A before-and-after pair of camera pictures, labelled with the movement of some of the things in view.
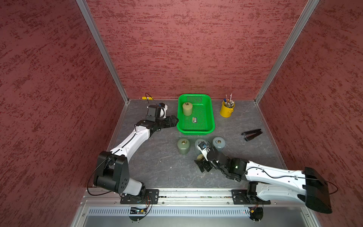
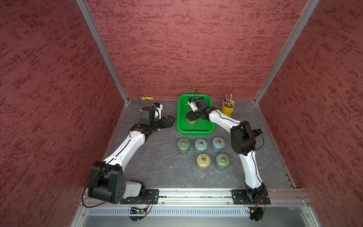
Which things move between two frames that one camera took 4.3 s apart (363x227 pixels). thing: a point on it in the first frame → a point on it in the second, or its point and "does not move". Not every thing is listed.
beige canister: (187, 107) → (192, 121)
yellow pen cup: (225, 111) does not move
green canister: (183, 145) does not move
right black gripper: (204, 163) → (191, 116)
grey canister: (197, 143) does not move
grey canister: (219, 143) does not move
